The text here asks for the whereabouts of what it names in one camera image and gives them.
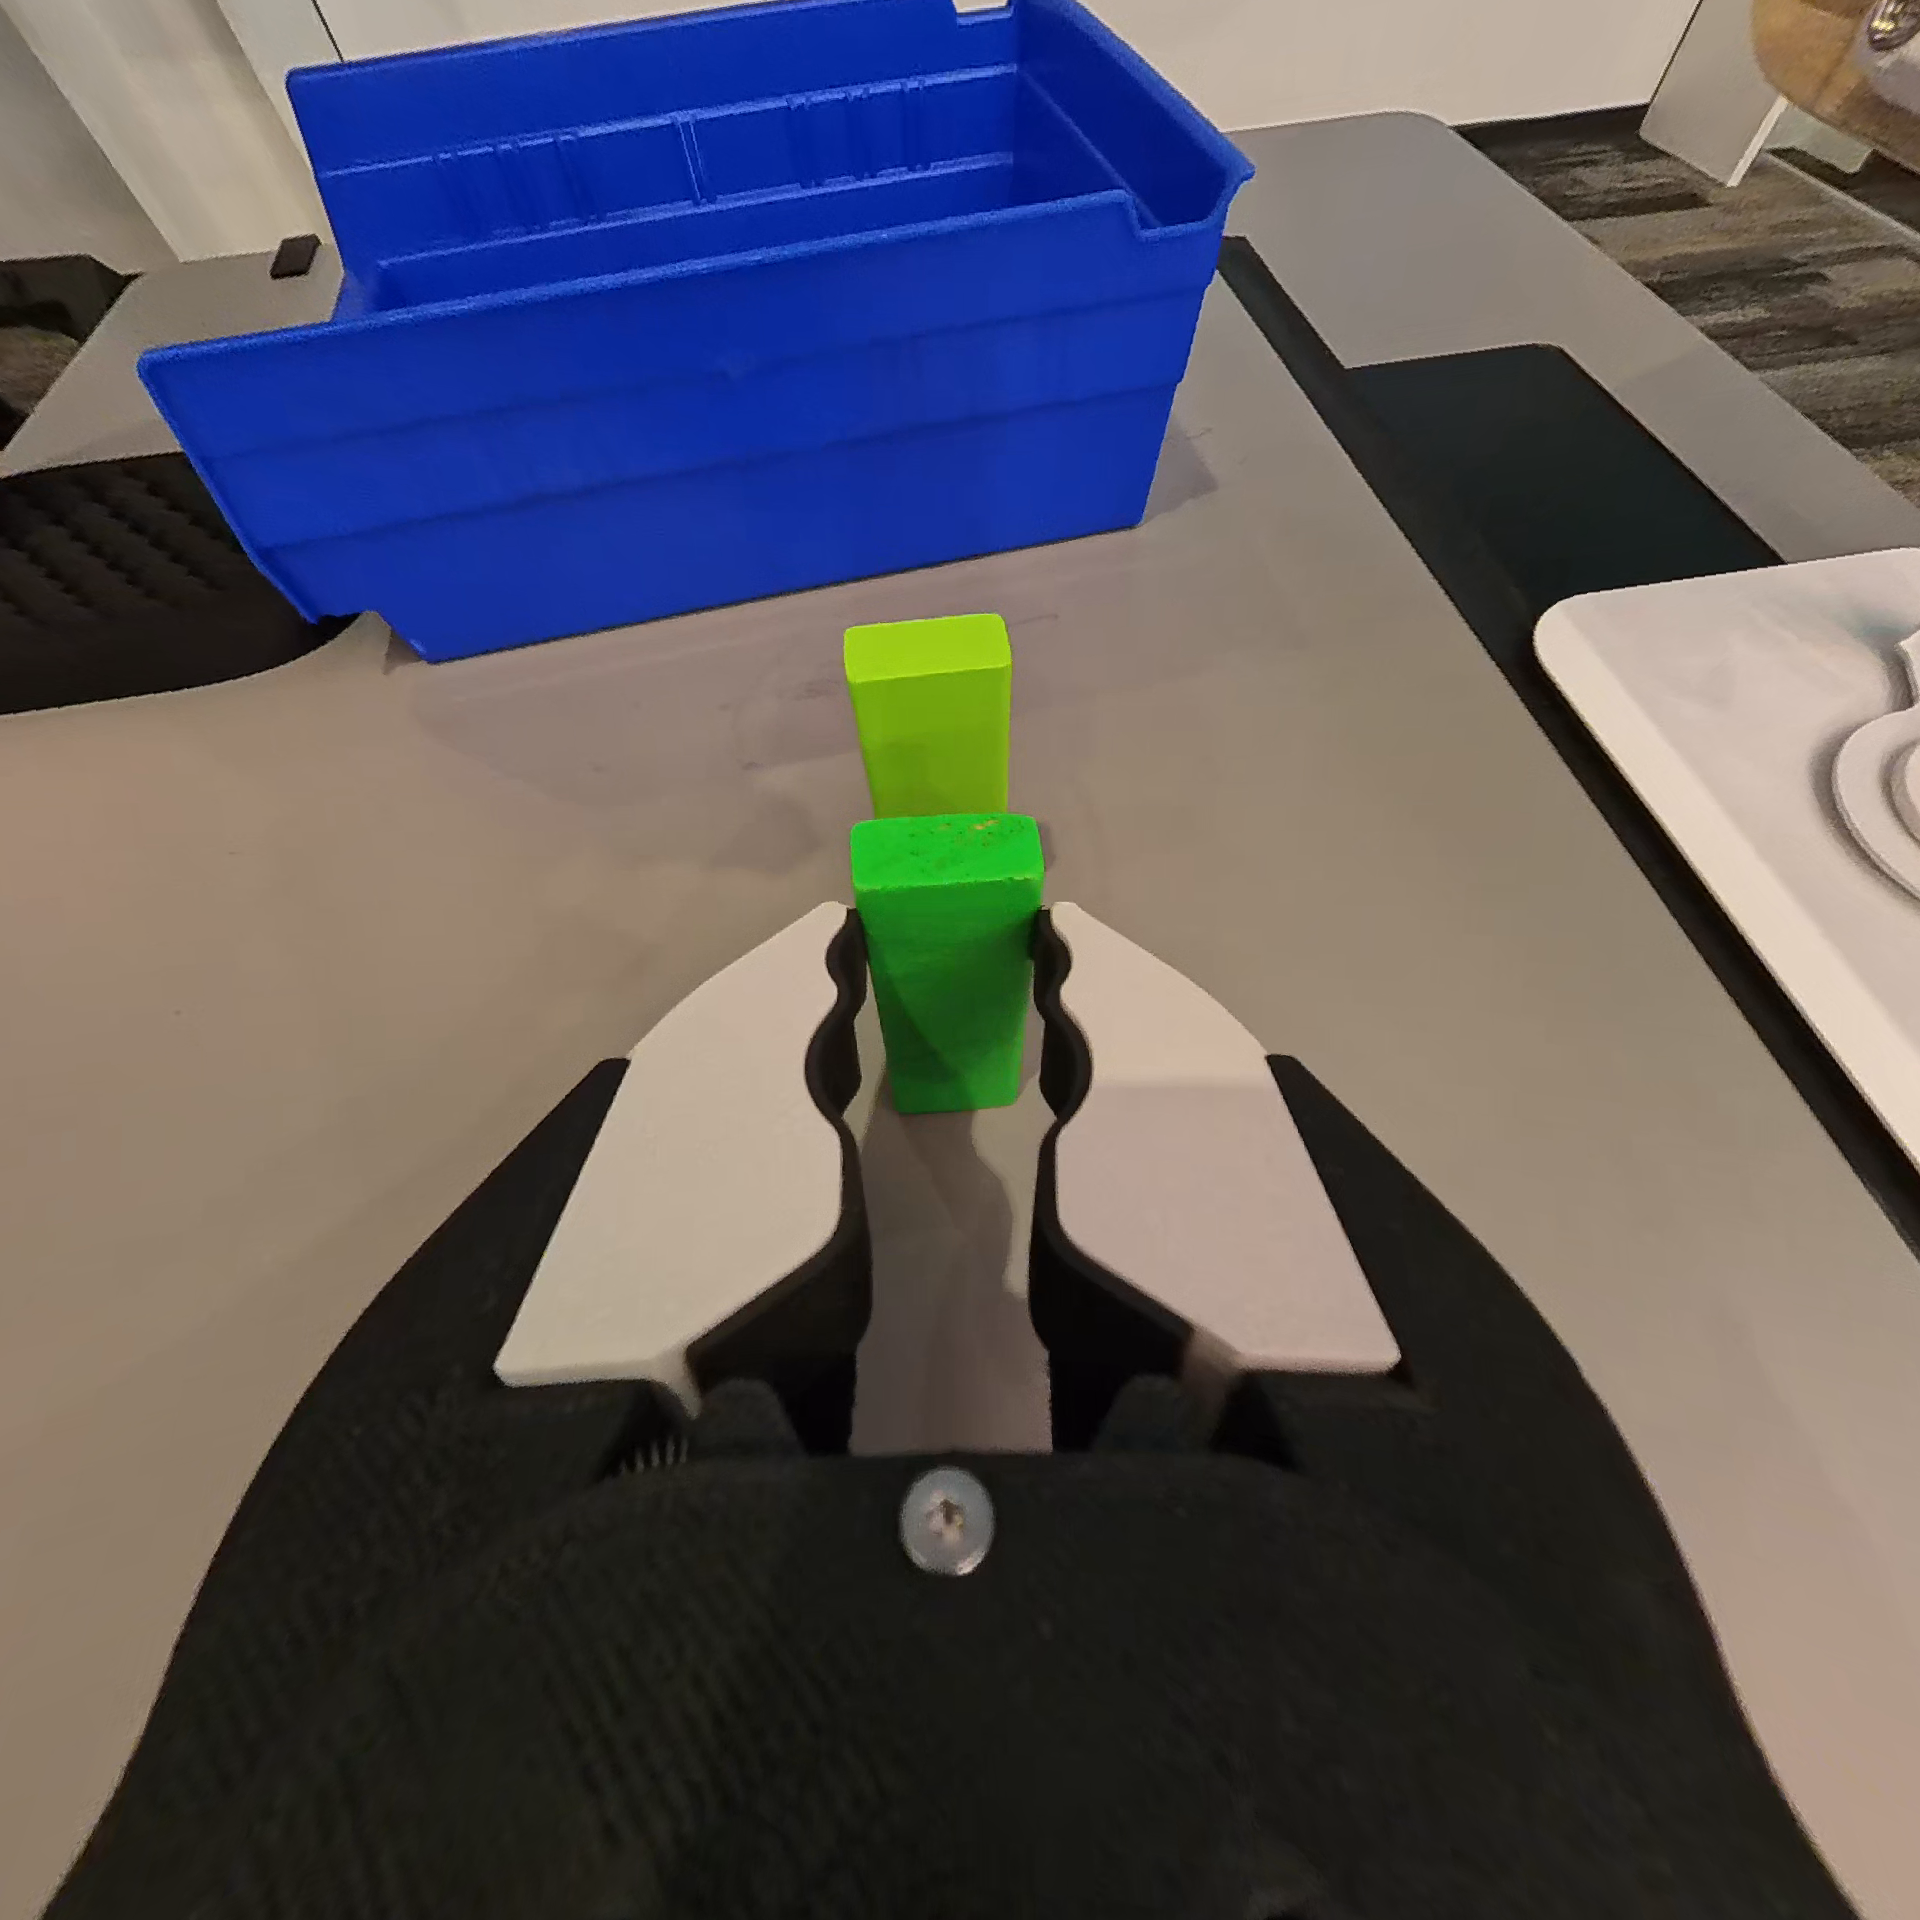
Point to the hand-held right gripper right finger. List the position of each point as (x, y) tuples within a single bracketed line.
[(1216, 1201)]

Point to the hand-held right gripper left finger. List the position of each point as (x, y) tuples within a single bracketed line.
[(691, 1201)]

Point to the lime green plank block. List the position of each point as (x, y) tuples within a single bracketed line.
[(923, 720)]

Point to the blue plastic bin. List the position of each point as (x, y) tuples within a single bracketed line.
[(691, 450)]

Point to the wooden document stand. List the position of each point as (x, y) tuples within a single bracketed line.
[(1802, 60), (1755, 765)]

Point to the black mesh pad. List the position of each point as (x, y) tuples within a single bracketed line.
[(134, 586)]

